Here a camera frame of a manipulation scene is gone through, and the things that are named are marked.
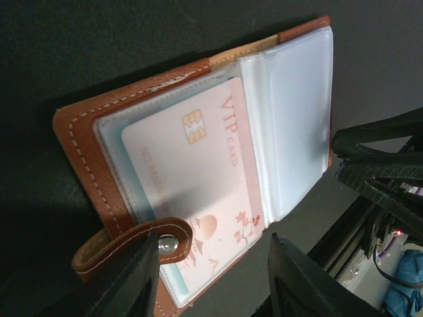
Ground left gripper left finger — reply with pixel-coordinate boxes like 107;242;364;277
36;234;159;316

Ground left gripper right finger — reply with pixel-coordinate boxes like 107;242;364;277
254;233;380;317

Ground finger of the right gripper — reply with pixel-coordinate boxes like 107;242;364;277
336;157;422;231
330;108;422;159

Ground brown leather card holder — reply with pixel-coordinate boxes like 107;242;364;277
53;16;333;316

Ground blue cloth object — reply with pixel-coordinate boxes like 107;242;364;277
383;249;422;317

